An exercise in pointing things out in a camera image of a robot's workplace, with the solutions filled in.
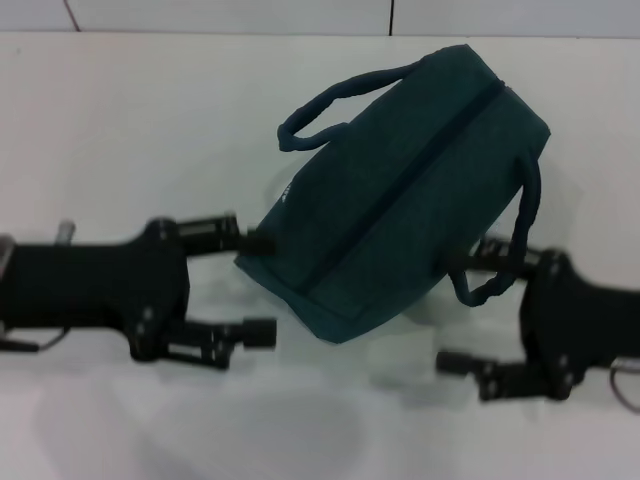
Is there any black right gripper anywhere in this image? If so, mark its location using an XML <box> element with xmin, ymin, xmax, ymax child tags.
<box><xmin>434</xmin><ymin>238</ymin><xmax>640</xmax><ymax>404</ymax></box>

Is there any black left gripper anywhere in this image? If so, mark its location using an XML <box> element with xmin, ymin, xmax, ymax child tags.
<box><xmin>0</xmin><ymin>212</ymin><xmax>279</xmax><ymax>372</ymax></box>

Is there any dark teal insulated lunch bag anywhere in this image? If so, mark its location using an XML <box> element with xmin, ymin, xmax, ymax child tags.
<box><xmin>233</xmin><ymin>43</ymin><xmax>552</xmax><ymax>346</ymax></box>

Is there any grey cable with black plug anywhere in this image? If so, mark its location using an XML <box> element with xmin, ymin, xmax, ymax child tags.
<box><xmin>606</xmin><ymin>355</ymin><xmax>640</xmax><ymax>415</ymax></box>
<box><xmin>0</xmin><ymin>324</ymin><xmax>70</xmax><ymax>355</ymax></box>

